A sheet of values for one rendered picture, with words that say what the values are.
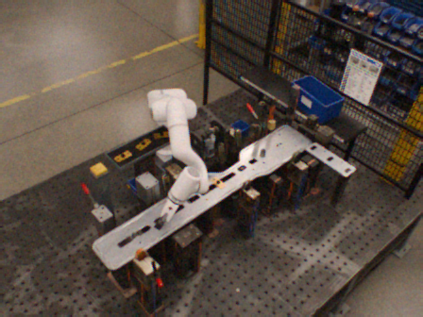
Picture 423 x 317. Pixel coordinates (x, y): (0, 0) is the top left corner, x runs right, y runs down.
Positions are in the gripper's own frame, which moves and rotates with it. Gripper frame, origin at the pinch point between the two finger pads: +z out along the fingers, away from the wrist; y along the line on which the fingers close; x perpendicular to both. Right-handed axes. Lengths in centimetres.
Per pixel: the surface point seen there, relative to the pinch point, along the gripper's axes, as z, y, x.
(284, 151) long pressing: -34, 69, -43
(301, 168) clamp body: -38, 52, -52
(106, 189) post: 12.7, 16.1, 29.9
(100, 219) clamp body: 13.5, -3.8, 23.8
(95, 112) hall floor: 98, 218, 92
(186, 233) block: -1.5, 0.0, -13.1
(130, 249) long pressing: 13.8, -10.8, 5.0
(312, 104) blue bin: -57, 99, -46
